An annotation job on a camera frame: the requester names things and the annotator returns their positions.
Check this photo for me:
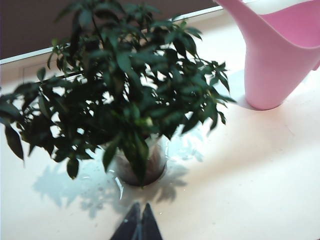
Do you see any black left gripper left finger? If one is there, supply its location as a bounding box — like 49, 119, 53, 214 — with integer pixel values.
109, 201, 142, 240

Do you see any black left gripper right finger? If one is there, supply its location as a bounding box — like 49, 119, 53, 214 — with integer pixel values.
140, 202, 164, 240

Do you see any pink plastic watering can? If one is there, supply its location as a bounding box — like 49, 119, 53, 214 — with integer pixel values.
214, 0, 320, 111

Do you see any clear glass plant jar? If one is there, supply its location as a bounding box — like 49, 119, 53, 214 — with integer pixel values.
106, 132, 168, 187

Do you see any green leafy plant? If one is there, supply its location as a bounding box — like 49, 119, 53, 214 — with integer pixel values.
0, 0, 237, 187

